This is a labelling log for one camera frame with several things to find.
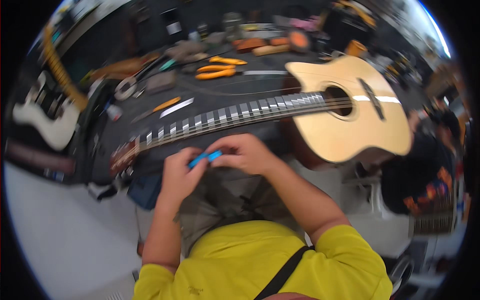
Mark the person's right hand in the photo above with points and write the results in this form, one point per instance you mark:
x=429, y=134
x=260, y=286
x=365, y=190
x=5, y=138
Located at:
x=247, y=153

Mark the person's left hand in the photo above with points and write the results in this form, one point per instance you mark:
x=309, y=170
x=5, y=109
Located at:
x=176, y=180

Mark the person's right fingers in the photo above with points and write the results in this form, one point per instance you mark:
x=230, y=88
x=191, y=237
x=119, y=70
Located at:
x=225, y=147

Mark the person's left fingers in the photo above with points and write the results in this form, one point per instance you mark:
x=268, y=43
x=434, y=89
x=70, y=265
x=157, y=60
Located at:
x=187, y=154

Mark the small blue tool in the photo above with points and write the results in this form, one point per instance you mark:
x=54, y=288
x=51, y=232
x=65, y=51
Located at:
x=205, y=156

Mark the short steel ruler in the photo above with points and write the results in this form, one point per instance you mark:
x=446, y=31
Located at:
x=177, y=107

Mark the black work mat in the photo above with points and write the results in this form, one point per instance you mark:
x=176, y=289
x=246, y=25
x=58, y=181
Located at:
x=210, y=93

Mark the person's legs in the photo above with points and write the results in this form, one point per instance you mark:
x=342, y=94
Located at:
x=225, y=202

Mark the dark blue cloth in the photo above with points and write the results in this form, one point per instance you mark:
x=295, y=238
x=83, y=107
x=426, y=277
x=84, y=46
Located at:
x=144, y=191

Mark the grey sanding block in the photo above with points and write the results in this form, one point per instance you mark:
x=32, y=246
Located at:
x=161, y=82

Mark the small white bottle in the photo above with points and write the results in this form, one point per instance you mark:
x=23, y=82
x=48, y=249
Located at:
x=114, y=113

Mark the white tape roll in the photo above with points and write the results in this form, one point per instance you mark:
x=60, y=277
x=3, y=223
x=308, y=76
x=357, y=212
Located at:
x=125, y=89

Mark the reddish wooden block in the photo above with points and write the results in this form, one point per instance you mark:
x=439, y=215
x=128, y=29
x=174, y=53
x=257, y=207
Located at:
x=250, y=44

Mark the light wooden block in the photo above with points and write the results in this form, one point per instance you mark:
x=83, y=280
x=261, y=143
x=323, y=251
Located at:
x=270, y=50

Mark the natural wood acoustic guitar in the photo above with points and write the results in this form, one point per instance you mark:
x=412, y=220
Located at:
x=337, y=135

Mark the person's body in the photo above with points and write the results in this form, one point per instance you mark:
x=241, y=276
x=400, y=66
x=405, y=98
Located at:
x=232, y=262

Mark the orange round disc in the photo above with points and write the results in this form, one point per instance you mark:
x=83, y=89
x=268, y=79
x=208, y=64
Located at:
x=299, y=40

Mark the black bottle with white label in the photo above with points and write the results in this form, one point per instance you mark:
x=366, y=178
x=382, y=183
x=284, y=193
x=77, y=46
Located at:
x=172, y=21

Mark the white electric guitar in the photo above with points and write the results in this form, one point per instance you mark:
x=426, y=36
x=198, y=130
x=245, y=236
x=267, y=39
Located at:
x=56, y=127

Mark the pink packet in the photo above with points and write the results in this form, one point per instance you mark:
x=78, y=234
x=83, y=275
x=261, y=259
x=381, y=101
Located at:
x=304, y=23

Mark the orange cup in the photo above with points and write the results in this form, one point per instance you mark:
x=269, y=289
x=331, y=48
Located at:
x=355, y=48

